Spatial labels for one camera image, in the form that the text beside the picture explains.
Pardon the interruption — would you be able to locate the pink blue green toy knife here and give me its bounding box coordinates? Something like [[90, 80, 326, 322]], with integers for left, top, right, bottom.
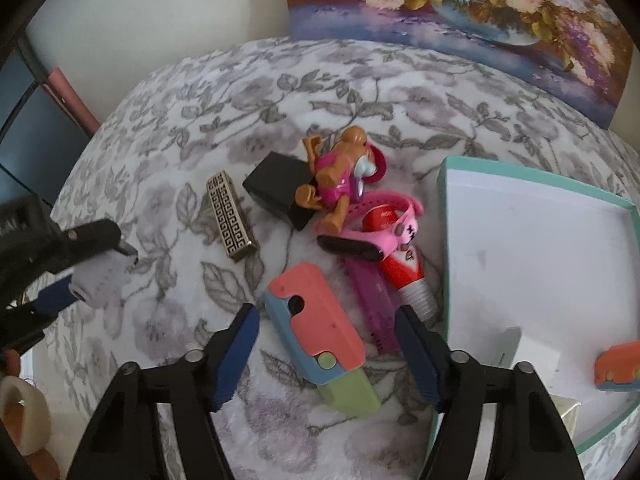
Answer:
[[264, 262, 381, 418]]

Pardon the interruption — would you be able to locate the teal rimmed white tray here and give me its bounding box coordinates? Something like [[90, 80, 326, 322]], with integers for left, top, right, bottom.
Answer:
[[430, 156, 640, 466]]

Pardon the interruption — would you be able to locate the purple ruler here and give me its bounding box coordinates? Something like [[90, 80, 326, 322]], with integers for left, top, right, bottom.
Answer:
[[340, 257, 401, 356]]

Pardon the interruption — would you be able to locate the pink toy watch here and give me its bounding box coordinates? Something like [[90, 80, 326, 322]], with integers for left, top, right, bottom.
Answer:
[[317, 195, 426, 263]]

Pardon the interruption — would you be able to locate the white plastic toy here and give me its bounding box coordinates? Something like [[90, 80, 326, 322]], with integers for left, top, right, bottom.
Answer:
[[70, 252, 138, 311]]

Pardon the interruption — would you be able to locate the gold patterned lighter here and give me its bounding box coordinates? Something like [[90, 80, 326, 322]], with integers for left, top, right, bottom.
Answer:
[[206, 171, 259, 261]]

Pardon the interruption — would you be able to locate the flower painting canvas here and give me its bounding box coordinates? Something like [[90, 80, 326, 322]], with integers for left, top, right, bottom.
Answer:
[[280, 0, 633, 131]]

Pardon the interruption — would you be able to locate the brown dog figure pink vest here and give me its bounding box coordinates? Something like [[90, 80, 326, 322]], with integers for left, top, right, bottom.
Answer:
[[295, 127, 388, 236]]

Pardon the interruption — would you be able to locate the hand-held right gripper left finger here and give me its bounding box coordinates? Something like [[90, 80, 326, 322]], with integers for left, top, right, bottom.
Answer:
[[65, 303, 261, 480]]

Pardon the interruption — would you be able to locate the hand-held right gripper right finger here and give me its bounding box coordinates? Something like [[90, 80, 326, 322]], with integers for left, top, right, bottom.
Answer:
[[394, 305, 586, 480]]

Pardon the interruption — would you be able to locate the black small box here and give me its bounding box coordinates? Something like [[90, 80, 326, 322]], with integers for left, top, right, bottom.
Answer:
[[243, 151, 321, 231]]

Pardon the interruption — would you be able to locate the red white toy tube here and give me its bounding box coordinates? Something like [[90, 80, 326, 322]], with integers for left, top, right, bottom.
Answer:
[[361, 205, 441, 321]]

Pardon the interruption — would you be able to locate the beige tape roll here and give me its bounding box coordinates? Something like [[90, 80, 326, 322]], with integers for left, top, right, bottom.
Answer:
[[0, 375, 51, 453]]

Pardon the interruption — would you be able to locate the dark cabinet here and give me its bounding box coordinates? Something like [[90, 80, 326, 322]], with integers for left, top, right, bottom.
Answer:
[[0, 35, 56, 211]]

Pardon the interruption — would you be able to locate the cream small box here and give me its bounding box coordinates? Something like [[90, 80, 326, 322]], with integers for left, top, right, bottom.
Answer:
[[550, 394, 583, 441]]

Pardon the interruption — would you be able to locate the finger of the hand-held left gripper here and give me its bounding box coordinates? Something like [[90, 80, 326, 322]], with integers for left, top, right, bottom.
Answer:
[[0, 277, 83, 351], [50, 219, 138, 261]]

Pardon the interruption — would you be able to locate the orange blue toy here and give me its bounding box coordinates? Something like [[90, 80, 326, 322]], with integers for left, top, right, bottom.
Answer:
[[595, 341, 640, 393]]

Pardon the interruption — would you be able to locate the white small box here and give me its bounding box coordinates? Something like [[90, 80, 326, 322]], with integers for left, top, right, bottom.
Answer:
[[492, 327, 561, 396]]

